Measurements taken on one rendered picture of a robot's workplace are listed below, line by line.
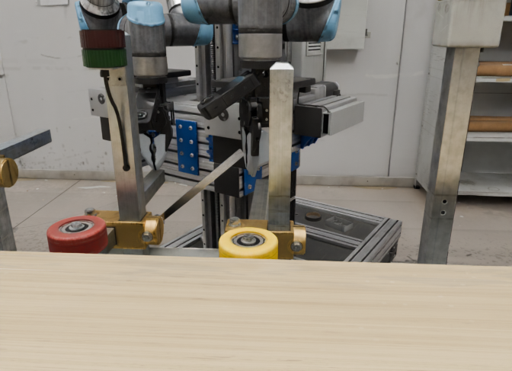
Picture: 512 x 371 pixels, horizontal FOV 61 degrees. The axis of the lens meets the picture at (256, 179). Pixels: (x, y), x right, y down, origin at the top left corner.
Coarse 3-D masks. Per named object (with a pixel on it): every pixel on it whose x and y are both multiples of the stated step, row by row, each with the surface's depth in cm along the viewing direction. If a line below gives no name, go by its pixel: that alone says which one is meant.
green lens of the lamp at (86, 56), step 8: (88, 56) 59; (96, 56) 58; (104, 56) 59; (112, 56) 59; (120, 56) 60; (88, 64) 59; (96, 64) 59; (104, 64) 59; (112, 64) 59; (120, 64) 60
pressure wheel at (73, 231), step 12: (84, 216) 65; (96, 216) 66; (60, 228) 62; (72, 228) 62; (84, 228) 62; (96, 228) 62; (48, 240) 60; (60, 240) 59; (72, 240) 59; (84, 240) 59; (96, 240) 61; (60, 252) 59; (72, 252) 59; (84, 252) 60; (96, 252) 61
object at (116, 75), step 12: (84, 48) 59; (96, 48) 58; (108, 48) 59; (120, 48) 60; (108, 72) 61; (120, 72) 65; (108, 84) 65; (120, 84) 65; (108, 96) 63; (120, 120) 66; (120, 132) 67
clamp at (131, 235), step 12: (108, 216) 74; (144, 216) 74; (156, 216) 74; (120, 228) 72; (132, 228) 72; (144, 228) 73; (156, 228) 73; (120, 240) 73; (132, 240) 73; (144, 240) 72; (156, 240) 73
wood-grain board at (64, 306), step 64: (0, 256) 55; (64, 256) 55; (128, 256) 55; (0, 320) 43; (64, 320) 43; (128, 320) 43; (192, 320) 43; (256, 320) 43; (320, 320) 43; (384, 320) 43; (448, 320) 43
